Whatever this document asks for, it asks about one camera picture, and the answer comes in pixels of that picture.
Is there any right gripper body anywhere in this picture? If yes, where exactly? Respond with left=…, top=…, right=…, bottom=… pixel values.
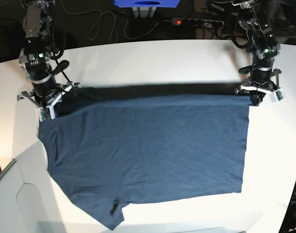
left=16, top=83, right=74, bottom=116

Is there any dark blue T-shirt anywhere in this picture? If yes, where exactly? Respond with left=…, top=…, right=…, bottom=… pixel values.
left=38, top=94, right=251, bottom=230

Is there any black power strip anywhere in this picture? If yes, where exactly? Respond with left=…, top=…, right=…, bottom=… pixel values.
left=170, top=17, right=225, bottom=29

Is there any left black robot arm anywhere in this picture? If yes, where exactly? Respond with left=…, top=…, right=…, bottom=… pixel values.
left=231, top=0, right=283, bottom=106

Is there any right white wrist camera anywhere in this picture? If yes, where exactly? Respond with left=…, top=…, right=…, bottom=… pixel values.
left=38, top=105, right=55, bottom=122

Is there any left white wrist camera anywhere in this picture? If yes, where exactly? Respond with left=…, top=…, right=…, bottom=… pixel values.
left=270, top=88, right=285, bottom=102

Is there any blue box on stand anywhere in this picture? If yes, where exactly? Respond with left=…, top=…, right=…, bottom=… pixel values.
left=113, top=0, right=180, bottom=8

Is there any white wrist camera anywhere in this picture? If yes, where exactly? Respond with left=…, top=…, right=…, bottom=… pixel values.
left=270, top=88, right=285, bottom=102
left=38, top=105, right=55, bottom=122

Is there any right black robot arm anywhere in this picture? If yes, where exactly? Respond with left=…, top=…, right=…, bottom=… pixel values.
left=17, top=0, right=80, bottom=121

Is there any grey cable on floor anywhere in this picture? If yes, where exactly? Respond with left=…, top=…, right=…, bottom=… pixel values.
left=87, top=9, right=161, bottom=41

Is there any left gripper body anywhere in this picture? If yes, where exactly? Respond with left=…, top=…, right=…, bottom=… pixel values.
left=234, top=68, right=281, bottom=95

